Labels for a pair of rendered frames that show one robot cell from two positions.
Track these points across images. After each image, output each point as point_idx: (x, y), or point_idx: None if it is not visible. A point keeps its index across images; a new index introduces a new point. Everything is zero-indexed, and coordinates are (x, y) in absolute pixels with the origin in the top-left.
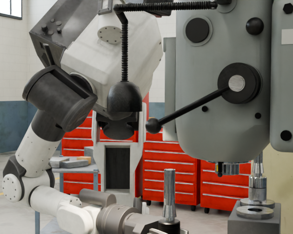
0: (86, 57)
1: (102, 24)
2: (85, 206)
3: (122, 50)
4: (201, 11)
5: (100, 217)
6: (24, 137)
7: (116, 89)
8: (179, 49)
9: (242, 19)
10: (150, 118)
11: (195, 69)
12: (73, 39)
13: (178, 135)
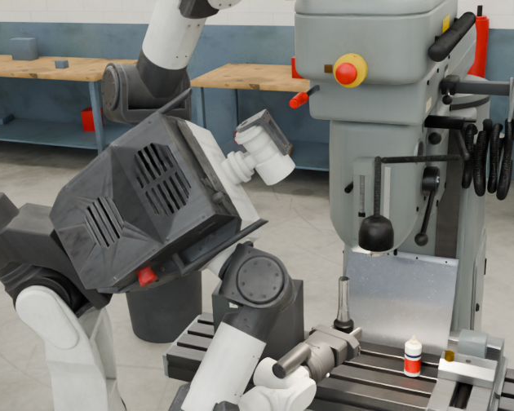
0: (248, 214)
1: (290, 166)
2: (291, 377)
3: (380, 188)
4: (419, 135)
5: (318, 369)
6: (244, 361)
7: (391, 227)
8: (408, 170)
9: (425, 134)
10: (423, 234)
11: (416, 182)
12: (229, 197)
13: (396, 239)
